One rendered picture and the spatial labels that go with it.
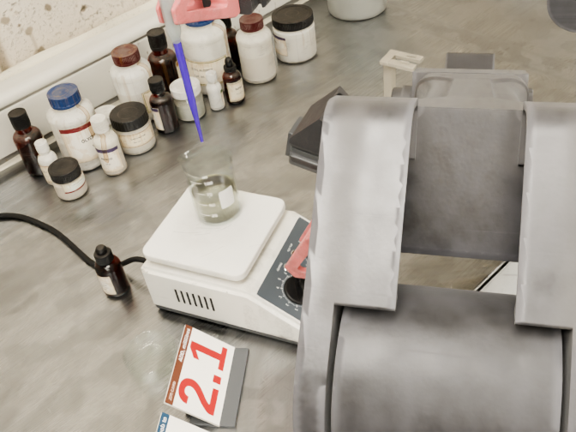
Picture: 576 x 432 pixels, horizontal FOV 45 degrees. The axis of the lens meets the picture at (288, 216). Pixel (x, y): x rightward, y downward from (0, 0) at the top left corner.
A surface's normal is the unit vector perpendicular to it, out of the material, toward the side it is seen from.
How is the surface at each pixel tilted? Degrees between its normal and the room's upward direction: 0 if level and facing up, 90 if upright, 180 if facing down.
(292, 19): 0
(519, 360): 16
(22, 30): 90
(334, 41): 0
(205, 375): 40
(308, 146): 91
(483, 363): 22
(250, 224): 0
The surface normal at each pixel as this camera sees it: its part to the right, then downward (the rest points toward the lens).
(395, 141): -0.22, -0.19
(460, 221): -0.25, 0.25
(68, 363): -0.11, -0.73
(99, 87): 0.69, 0.43
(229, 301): -0.38, 0.66
